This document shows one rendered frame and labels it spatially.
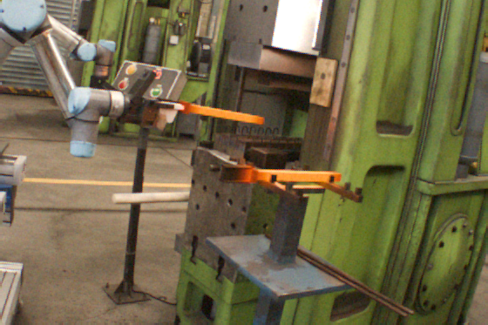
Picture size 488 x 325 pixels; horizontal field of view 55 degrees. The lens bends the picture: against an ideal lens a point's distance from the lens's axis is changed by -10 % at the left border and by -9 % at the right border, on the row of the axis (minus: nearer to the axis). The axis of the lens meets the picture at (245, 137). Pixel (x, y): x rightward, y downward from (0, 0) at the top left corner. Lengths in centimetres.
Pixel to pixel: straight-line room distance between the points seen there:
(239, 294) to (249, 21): 107
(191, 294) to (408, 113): 122
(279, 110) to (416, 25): 77
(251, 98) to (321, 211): 66
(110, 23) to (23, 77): 338
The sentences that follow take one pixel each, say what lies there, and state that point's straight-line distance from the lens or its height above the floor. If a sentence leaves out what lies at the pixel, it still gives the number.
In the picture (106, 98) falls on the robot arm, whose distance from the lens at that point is 142.
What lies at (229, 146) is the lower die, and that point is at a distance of 203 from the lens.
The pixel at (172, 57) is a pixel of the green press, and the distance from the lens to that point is 700.
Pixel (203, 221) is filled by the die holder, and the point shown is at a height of 63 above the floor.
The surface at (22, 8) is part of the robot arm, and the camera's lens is 136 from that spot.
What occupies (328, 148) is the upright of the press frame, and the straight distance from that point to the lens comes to 184.
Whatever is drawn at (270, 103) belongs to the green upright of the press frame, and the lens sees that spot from 235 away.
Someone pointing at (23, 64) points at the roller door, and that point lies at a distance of 978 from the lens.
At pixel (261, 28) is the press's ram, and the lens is 195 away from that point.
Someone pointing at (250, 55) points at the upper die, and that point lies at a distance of 197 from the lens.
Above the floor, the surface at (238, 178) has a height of 100.
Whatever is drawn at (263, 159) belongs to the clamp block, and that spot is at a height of 95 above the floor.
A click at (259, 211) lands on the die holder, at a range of 190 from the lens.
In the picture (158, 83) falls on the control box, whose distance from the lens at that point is 234.
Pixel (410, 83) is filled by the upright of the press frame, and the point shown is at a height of 133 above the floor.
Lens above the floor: 131
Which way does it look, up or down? 9 degrees down
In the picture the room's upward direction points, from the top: 10 degrees clockwise
